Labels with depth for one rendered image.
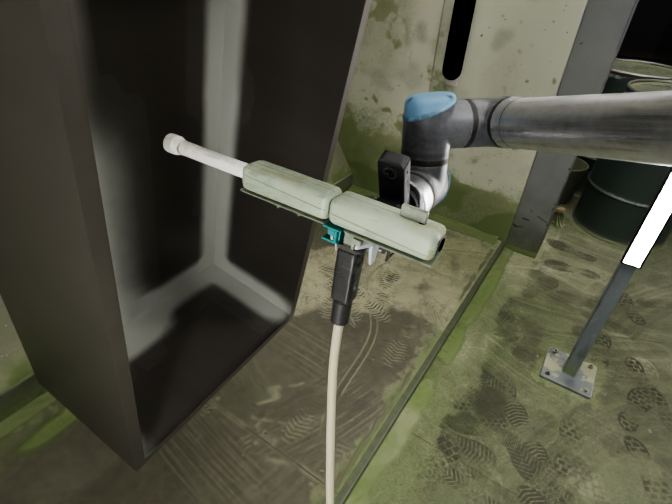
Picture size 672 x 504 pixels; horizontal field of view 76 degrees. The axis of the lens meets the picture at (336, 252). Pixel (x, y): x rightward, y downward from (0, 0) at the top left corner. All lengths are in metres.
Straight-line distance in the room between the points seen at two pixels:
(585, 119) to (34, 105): 0.65
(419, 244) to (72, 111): 0.39
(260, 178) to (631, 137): 0.47
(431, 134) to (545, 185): 1.82
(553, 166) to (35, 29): 2.35
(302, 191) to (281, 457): 1.15
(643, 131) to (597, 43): 1.80
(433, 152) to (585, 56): 1.67
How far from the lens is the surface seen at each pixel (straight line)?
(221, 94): 1.20
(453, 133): 0.82
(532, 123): 0.75
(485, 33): 2.50
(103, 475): 1.70
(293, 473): 1.57
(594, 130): 0.67
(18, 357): 1.89
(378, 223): 0.55
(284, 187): 0.61
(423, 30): 2.61
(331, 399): 0.79
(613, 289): 1.85
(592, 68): 2.42
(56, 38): 0.48
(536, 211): 2.65
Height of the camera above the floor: 1.44
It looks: 35 degrees down
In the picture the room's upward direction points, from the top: 3 degrees clockwise
